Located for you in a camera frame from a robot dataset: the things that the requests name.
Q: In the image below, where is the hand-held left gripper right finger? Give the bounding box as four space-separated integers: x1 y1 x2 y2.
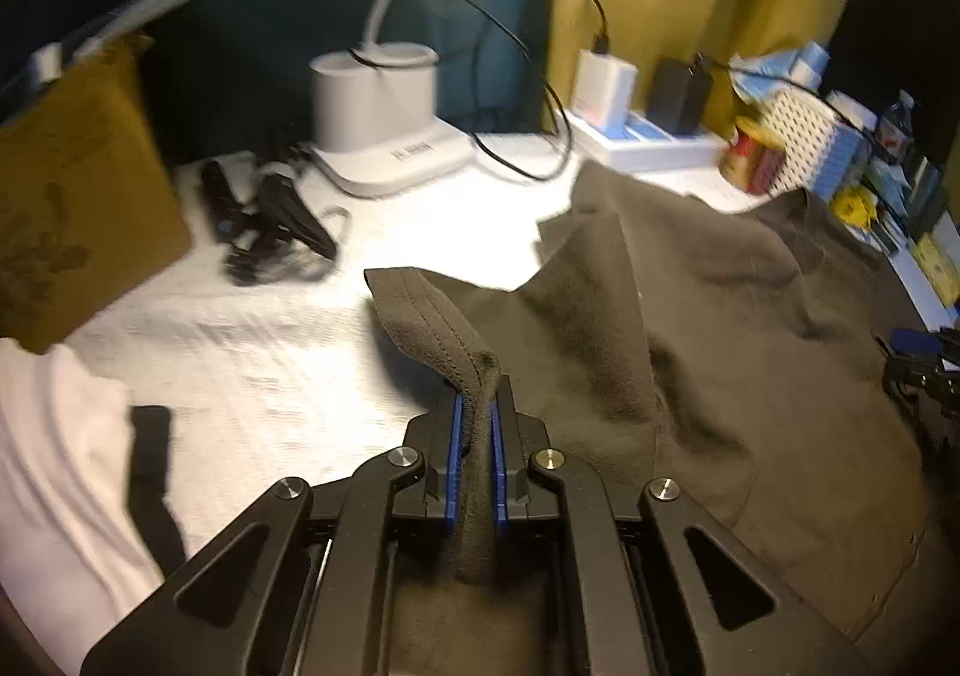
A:
489 376 875 676

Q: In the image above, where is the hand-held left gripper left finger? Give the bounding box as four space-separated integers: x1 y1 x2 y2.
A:
81 391 462 676

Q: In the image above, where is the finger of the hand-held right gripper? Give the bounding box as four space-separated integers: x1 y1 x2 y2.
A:
877 325 960 369
883 359 960 426

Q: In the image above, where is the dark olive printed t-shirt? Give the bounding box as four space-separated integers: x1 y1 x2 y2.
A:
364 161 942 676

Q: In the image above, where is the yellow printed box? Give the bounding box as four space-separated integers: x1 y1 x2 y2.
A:
911 233 960 309

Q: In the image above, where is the yellow snack packet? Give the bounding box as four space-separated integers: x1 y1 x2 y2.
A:
832 184 878 227

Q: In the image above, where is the clear water bottle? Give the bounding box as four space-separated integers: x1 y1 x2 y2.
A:
877 89 920 159

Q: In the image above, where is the white perforated basket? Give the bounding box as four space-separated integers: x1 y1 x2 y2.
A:
750 86 875 203

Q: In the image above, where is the clear jar with white lid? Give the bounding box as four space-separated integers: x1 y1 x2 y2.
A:
825 91 878 131

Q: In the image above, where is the red can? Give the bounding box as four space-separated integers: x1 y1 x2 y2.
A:
720 115 785 195

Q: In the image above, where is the blue tissue packet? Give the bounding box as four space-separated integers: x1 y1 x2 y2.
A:
731 41 830 103

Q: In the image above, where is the white power strip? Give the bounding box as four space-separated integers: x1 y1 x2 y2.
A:
566 109 732 173

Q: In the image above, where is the black charger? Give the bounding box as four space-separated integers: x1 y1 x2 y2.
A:
646 56 712 137

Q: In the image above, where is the black utility tool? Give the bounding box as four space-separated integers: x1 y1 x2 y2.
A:
199 160 252 243

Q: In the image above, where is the white desk lamp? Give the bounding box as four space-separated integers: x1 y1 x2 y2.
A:
309 0 475 198

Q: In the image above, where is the white garment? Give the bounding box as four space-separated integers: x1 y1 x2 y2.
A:
0 337 188 676

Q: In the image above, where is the white charger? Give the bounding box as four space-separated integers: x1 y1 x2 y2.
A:
574 47 638 128

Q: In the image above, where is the brown cardboard box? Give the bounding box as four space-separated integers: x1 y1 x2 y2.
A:
0 34 194 354

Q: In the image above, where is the white adapter plug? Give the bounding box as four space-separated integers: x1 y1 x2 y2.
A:
31 43 70 83

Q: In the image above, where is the black strap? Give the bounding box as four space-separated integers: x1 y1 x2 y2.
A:
129 406 187 576

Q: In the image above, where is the black charger cable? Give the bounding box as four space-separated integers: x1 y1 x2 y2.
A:
694 52 755 78
553 0 610 50

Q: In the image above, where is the black lamp cable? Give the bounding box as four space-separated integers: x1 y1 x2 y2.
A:
349 0 575 183

